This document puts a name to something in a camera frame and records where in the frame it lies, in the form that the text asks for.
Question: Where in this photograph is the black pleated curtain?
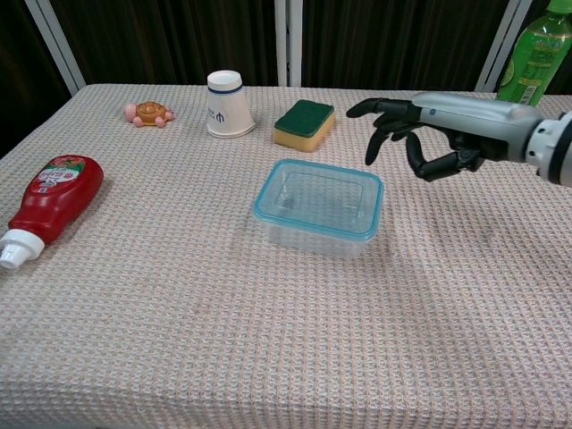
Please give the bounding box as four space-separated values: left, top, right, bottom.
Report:
0 0 572 157

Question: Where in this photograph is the beige waffle tablecloth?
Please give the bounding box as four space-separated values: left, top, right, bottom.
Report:
0 83 572 429

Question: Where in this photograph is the white frame post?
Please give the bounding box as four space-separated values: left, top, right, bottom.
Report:
273 0 304 88
474 0 535 94
24 0 87 96

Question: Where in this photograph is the orange pink turtle toy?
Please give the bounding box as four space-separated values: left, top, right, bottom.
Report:
123 101 175 129

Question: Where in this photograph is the white paper cup upside down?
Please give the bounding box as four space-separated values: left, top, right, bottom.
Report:
206 70 257 139

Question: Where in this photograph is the green yellow scrub sponge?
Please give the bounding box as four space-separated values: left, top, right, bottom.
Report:
273 99 337 154

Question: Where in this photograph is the green drink bottle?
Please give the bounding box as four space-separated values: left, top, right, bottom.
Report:
495 0 572 107

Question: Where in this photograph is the red ketchup squeeze bottle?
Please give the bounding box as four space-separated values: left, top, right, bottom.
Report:
0 155 105 270

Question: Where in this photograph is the clear blue-rimmed plastic container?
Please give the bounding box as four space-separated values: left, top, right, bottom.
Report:
253 158 385 242

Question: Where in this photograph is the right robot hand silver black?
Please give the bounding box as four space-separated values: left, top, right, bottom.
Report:
346 91 545 183

